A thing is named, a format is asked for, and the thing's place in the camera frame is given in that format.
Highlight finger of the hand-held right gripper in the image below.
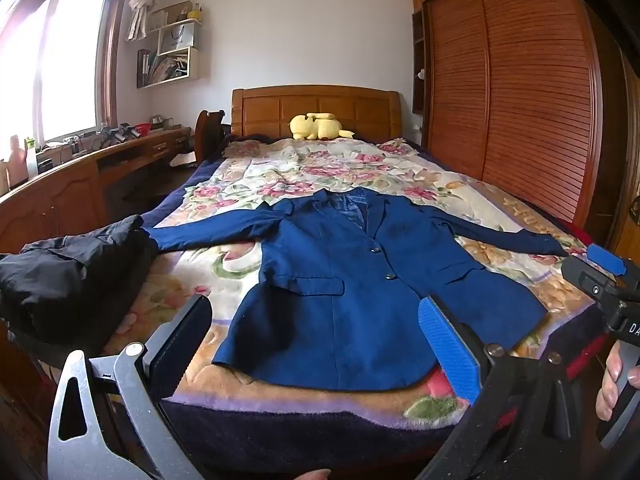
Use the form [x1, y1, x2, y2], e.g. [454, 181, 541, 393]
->
[587, 244, 627, 276]
[561, 256, 623, 306]

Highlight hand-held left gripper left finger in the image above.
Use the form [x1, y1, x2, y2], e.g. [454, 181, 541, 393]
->
[47, 294, 213, 480]

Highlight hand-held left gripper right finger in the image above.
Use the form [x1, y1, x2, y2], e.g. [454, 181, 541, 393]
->
[417, 294, 576, 480]

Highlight blue suit jacket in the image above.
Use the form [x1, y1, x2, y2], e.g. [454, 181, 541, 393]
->
[141, 187, 568, 393]

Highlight black folded clothes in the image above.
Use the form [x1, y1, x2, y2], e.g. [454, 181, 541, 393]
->
[0, 214, 158, 356]

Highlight person's right hand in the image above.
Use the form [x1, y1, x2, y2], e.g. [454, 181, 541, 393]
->
[596, 347, 640, 421]

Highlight wooden door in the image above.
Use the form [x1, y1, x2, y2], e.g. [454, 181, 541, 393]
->
[612, 45, 640, 261]

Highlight wooden slatted wardrobe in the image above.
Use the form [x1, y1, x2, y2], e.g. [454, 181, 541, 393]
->
[410, 0, 621, 233]

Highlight wooden desk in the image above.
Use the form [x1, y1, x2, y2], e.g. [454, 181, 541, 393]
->
[0, 127, 193, 251]

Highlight wooden chair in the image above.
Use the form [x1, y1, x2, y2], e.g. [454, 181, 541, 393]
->
[194, 109, 226, 163]

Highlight black gadget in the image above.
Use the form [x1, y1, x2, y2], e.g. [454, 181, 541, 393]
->
[100, 122, 143, 148]

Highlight floral blanket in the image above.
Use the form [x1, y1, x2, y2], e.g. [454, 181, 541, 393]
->
[102, 137, 608, 433]

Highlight pink bottle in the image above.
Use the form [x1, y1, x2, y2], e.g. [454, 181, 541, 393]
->
[7, 135, 27, 187]

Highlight wooden bed headboard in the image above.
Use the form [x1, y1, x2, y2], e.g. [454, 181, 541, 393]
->
[231, 85, 403, 141]

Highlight yellow plush toy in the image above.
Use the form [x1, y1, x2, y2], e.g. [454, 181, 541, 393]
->
[289, 111, 357, 141]

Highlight stack of books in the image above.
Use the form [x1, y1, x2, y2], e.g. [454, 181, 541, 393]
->
[137, 49, 193, 86]

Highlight dark corner shelf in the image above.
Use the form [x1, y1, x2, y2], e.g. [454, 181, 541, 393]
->
[412, 10, 431, 113]

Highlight white paper bag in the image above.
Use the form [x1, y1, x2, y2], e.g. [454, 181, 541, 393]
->
[159, 24, 195, 55]

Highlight window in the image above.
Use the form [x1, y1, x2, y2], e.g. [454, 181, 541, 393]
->
[0, 0, 131, 151]

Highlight tied white curtain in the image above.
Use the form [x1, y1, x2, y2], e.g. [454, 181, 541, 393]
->
[126, 0, 168, 41]

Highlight white wall shelf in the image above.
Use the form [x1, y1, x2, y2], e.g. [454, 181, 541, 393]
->
[136, 2, 205, 89]

